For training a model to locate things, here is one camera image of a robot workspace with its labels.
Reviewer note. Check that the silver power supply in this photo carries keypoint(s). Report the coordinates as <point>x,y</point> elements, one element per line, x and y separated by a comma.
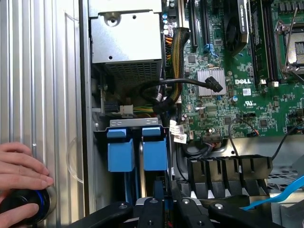
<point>123,38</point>

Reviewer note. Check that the black plastic fan shroud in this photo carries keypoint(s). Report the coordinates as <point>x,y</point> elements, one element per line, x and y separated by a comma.
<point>225,168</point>

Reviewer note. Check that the black graphics card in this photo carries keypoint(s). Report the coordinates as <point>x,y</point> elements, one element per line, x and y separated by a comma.
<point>236,28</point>

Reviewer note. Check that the black RAM slot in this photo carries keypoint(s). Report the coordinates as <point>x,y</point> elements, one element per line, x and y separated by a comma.
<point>266,47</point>
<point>273,47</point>

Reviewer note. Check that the person's left hand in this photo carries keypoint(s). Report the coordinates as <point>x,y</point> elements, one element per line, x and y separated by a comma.
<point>21,166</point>

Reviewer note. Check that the green Dell motherboard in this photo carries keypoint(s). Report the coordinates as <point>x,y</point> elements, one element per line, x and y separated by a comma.
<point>242,109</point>

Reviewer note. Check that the silver drive cage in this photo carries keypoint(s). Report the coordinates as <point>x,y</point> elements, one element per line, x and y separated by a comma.
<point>292,213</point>

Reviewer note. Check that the blue disk carrier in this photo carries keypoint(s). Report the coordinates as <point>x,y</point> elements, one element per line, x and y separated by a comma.
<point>120,154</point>

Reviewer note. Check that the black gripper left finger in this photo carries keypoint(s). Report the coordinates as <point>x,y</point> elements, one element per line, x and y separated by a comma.
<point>152,213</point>

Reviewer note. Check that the thin metal locking lever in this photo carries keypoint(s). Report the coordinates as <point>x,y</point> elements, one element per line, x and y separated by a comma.
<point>291,40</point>
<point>297,76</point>

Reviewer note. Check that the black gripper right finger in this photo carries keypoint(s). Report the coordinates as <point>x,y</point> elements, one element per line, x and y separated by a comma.
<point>187,213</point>

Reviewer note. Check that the grey open PC case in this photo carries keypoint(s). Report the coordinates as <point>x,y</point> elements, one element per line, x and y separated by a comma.
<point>251,147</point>

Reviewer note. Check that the green RAM stick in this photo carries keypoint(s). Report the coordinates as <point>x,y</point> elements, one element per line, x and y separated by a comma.
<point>257,40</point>

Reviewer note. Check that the grey disk bay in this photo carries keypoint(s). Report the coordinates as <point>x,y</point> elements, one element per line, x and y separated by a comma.
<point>133,122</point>

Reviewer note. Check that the beige expansion slot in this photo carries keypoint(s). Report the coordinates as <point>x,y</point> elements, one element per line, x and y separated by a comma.
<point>181,12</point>

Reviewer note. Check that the CPU socket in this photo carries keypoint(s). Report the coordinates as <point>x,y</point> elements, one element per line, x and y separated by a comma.
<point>298,50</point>

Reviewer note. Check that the silver chipset heatsink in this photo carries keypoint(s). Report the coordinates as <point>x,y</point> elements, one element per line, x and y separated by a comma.
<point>202,91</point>

